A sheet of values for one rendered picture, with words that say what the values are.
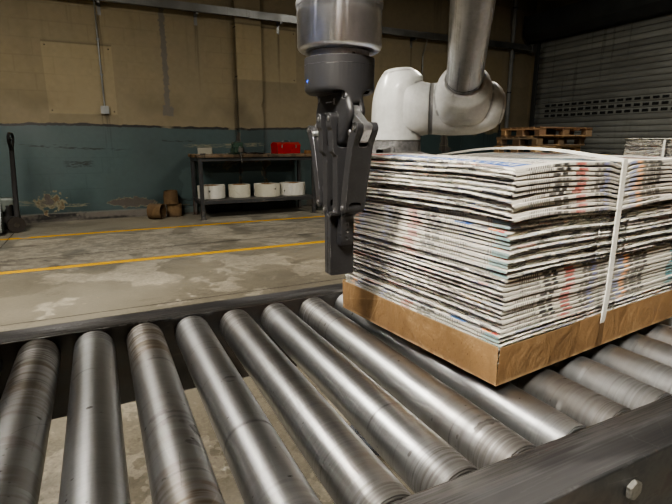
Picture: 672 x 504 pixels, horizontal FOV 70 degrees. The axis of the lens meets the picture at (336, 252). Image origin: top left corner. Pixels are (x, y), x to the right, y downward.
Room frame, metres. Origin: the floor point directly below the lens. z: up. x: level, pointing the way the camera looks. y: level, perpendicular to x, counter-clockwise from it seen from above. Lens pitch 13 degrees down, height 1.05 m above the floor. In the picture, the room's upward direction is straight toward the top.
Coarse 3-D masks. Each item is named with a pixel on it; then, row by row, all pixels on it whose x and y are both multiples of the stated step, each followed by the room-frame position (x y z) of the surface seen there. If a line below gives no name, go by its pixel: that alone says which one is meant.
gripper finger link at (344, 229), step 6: (354, 204) 0.51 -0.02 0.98; (354, 210) 0.51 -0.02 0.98; (342, 216) 0.52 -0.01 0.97; (348, 216) 0.52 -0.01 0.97; (342, 222) 0.52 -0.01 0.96; (348, 222) 0.52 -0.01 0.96; (342, 228) 0.52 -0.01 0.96; (348, 228) 0.52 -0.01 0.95; (342, 234) 0.52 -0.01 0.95; (348, 234) 0.52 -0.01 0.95; (342, 240) 0.52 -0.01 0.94; (348, 240) 0.52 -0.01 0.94
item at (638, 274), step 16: (640, 160) 0.56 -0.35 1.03; (656, 160) 0.58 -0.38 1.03; (640, 176) 0.56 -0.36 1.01; (656, 176) 0.58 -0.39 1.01; (640, 192) 0.56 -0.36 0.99; (656, 192) 0.58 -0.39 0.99; (640, 208) 0.57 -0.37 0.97; (656, 208) 0.59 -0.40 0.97; (640, 224) 0.57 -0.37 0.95; (656, 224) 0.59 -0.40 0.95; (640, 240) 0.58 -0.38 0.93; (656, 240) 0.59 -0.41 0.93; (624, 256) 0.57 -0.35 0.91; (640, 256) 0.59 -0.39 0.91; (656, 256) 0.61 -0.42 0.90; (624, 272) 0.57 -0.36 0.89; (640, 272) 0.59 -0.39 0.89; (656, 272) 0.62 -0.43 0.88; (624, 288) 0.58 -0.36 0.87; (640, 288) 0.59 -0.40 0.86; (656, 288) 0.61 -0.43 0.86; (624, 304) 0.57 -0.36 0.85
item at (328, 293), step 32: (320, 288) 0.80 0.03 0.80; (96, 320) 0.64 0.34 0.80; (128, 320) 0.64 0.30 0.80; (160, 320) 0.65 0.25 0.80; (256, 320) 0.71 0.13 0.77; (0, 352) 0.56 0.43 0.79; (64, 352) 0.59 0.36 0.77; (0, 384) 0.56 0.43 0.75; (64, 384) 0.59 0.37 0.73; (128, 384) 0.63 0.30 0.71; (192, 384) 0.66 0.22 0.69; (64, 416) 0.59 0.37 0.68
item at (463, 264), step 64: (384, 192) 0.60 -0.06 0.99; (448, 192) 0.51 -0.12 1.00; (512, 192) 0.44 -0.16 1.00; (576, 192) 0.49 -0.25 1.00; (384, 256) 0.61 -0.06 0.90; (448, 256) 0.51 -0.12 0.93; (512, 256) 0.45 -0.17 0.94; (576, 256) 0.50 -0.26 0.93; (448, 320) 0.50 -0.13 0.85; (512, 320) 0.46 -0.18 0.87; (576, 320) 0.52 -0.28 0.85
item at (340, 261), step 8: (328, 224) 0.53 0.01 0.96; (336, 224) 0.53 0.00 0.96; (352, 224) 0.54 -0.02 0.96; (328, 232) 0.53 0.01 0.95; (336, 232) 0.53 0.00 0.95; (352, 232) 0.54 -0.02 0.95; (328, 240) 0.53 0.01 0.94; (336, 240) 0.53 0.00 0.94; (352, 240) 0.54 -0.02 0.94; (328, 248) 0.53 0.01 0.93; (336, 248) 0.53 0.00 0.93; (344, 248) 0.54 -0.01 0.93; (352, 248) 0.54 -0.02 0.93; (328, 256) 0.53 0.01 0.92; (336, 256) 0.53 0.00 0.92; (344, 256) 0.54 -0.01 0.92; (352, 256) 0.54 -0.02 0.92; (328, 264) 0.53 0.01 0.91; (336, 264) 0.53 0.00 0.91; (344, 264) 0.54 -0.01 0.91; (352, 264) 0.54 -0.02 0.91; (328, 272) 0.53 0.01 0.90; (336, 272) 0.53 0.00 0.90; (344, 272) 0.54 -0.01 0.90
